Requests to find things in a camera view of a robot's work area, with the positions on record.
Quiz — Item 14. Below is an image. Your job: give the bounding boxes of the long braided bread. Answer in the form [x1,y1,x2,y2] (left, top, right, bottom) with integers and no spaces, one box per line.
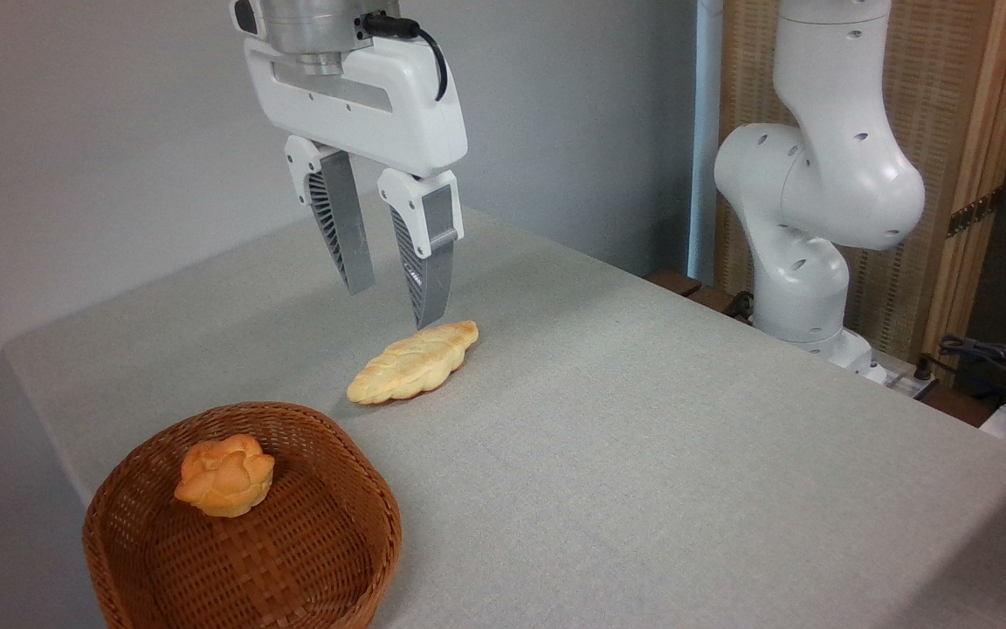
[347,321,479,405]

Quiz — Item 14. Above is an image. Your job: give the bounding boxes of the metal screen hinge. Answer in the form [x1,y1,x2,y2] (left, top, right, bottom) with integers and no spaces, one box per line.
[947,188,1003,238]

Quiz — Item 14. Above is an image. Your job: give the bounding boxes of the white power strip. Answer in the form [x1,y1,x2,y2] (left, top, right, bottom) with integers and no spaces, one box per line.
[870,365,941,399]

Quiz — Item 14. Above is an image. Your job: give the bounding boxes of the round orange bread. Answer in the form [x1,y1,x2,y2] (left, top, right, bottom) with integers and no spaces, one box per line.
[175,434,276,518]

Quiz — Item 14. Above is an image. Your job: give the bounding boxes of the black cable bundle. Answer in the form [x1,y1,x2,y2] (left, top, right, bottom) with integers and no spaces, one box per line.
[938,335,1006,411]

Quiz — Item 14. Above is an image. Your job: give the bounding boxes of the white vertical pole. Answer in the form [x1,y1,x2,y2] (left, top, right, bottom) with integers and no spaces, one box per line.
[688,0,724,285]

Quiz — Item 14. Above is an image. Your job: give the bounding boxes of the wooden folding screen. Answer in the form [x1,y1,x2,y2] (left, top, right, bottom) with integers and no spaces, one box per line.
[717,0,1006,378]

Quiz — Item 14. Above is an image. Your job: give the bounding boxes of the brown wicker basket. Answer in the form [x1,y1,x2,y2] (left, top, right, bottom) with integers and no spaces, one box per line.
[82,402,403,629]

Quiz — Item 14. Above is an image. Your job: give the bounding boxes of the grey tablecloth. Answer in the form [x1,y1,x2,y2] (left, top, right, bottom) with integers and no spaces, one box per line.
[1,192,1006,629]

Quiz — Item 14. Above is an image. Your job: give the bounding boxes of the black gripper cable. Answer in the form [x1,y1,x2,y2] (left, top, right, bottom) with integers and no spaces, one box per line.
[362,12,450,102]

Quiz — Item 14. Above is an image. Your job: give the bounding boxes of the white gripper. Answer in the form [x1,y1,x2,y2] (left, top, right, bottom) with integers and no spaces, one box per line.
[244,37,470,330]

